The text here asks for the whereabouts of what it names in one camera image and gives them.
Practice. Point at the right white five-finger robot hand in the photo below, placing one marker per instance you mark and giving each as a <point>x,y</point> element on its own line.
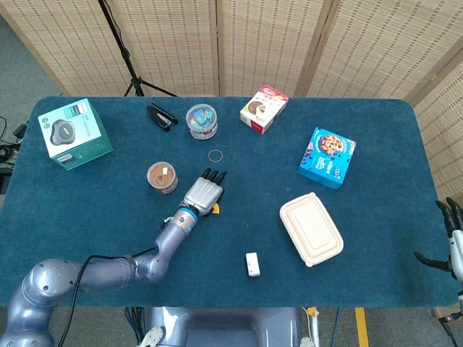
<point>457,246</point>

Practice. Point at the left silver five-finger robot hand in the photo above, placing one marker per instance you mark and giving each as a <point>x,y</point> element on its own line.
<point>204,193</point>

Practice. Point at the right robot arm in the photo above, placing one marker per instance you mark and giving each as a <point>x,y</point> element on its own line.
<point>461,296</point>

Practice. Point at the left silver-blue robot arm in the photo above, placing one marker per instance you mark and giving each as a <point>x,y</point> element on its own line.
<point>170,238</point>

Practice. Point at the tan rubber band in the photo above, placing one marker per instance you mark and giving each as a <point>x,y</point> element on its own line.
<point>208,155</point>

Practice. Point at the clear jar of rubber bands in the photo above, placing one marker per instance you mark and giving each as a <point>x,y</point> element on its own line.
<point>162,179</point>

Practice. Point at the blue table cloth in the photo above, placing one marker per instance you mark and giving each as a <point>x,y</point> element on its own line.
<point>253,173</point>

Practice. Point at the clear jar of binder clips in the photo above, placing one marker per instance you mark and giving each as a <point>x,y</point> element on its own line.
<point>201,121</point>

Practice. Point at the small white box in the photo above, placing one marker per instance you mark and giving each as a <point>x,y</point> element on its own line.
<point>252,264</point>

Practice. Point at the black stapler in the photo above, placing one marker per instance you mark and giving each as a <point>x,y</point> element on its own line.
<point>159,115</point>

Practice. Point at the white and red cookie box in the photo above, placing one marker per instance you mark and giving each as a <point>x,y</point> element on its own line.
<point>262,110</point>

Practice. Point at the beige lidded food container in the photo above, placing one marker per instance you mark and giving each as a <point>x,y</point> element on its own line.
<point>311,229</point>

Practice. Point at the blue cookie box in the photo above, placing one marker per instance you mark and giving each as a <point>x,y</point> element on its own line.
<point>325,159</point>

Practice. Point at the grey robot torso base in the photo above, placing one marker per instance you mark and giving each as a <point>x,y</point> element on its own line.
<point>224,329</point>

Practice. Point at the green product box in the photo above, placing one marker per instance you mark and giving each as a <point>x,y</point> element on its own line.
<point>72,133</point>

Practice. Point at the black tripod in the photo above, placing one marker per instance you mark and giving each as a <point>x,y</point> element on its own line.
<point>124,54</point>

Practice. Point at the bamboo folding screen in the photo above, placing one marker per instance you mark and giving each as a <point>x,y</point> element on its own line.
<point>271,43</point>

